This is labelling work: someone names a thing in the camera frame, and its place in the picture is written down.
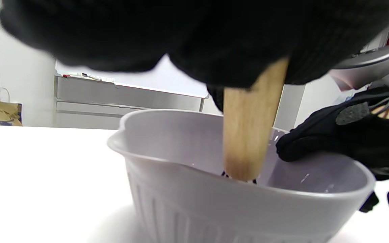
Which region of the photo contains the person's right hand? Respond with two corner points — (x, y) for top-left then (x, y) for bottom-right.
(276, 86), (389, 181)

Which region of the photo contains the whiteboard on metal stand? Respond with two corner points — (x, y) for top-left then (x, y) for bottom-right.
(54, 54), (212, 129)

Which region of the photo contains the grey plastic salad bowl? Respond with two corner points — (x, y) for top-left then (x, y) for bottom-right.
(107, 109), (377, 243)

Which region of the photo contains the wire whisk with wooden handle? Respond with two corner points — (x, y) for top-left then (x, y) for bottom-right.
(222, 57), (289, 184)

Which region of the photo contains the dark grey handheld controller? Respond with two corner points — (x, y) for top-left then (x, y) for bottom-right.
(328, 43), (389, 92)

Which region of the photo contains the brown paper bag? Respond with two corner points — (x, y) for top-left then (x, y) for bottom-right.
(0, 87), (23, 127)

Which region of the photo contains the person's left hand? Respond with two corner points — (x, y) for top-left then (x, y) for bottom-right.
(0, 0), (389, 112)

